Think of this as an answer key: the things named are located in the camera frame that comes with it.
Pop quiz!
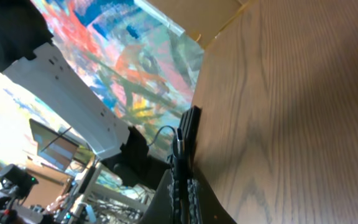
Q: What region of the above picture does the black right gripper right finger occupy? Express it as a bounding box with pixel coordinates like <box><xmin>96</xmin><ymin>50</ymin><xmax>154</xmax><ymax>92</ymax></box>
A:
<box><xmin>187</xmin><ymin>167</ymin><xmax>236</xmax><ymax>224</ymax></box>

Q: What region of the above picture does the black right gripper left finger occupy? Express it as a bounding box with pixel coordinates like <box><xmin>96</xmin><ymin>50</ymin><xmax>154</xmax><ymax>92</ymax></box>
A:
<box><xmin>139</xmin><ymin>169</ymin><xmax>179</xmax><ymax>224</ymax></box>

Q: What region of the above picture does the Galaxy S25 smartphone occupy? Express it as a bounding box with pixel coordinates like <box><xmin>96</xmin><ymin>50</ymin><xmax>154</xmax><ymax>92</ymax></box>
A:
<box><xmin>179</xmin><ymin>106</ymin><xmax>201</xmax><ymax>161</ymax></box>

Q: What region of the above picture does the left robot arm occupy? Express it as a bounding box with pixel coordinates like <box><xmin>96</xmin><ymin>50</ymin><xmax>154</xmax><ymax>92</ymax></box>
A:
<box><xmin>0</xmin><ymin>1</ymin><xmax>169</xmax><ymax>190</ymax></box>

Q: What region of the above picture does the colourful abstract wall painting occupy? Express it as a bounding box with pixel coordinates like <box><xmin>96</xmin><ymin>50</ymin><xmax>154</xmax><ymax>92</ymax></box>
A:
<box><xmin>0</xmin><ymin>1</ymin><xmax>203</xmax><ymax>162</ymax></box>

